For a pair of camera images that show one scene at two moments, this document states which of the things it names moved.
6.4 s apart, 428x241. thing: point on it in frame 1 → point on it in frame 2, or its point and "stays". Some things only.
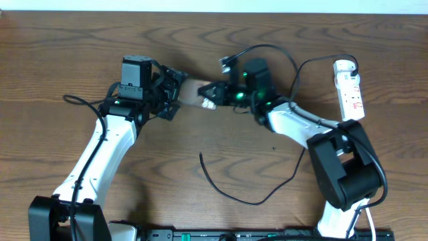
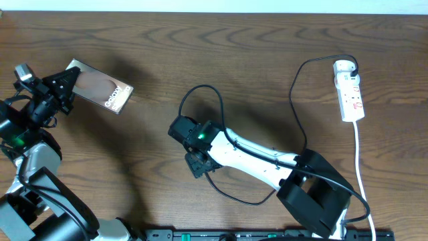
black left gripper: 172,88 → 42,94
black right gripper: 220,89 → 195,168
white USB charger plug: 344,65 stays
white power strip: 350,95 stays
